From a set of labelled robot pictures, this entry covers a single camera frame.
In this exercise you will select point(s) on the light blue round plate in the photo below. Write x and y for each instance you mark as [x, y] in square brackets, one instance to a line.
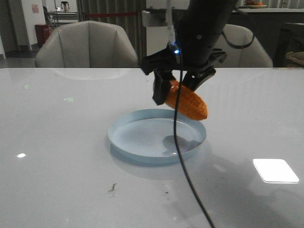
[151, 135]

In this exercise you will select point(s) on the red bin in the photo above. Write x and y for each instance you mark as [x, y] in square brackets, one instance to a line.
[42, 33]

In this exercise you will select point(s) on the right grey upholstered chair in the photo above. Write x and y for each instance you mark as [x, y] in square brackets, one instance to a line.
[243, 50]

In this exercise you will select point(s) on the dark wooden side furniture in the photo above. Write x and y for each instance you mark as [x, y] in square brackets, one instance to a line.
[291, 39]

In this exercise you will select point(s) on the white cabinet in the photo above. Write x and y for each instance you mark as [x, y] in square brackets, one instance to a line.
[160, 20]

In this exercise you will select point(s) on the orange corn cob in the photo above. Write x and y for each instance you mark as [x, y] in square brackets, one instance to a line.
[190, 104]

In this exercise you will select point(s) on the fruit bowl on counter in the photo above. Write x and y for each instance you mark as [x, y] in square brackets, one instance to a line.
[255, 4]

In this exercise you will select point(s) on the dark grey counter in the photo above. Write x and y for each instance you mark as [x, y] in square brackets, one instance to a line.
[266, 24]

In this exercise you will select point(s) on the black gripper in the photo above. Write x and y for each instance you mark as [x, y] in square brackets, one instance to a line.
[166, 60]

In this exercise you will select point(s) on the red barrier belt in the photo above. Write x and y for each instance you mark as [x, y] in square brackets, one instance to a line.
[103, 15]

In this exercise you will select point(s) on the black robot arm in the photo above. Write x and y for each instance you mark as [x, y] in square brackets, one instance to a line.
[196, 33]

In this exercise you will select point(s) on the left grey upholstered chair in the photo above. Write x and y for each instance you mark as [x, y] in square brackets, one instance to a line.
[87, 44]

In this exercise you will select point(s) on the grey upholstered chair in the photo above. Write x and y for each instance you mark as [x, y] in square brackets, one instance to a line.
[243, 50]
[87, 44]

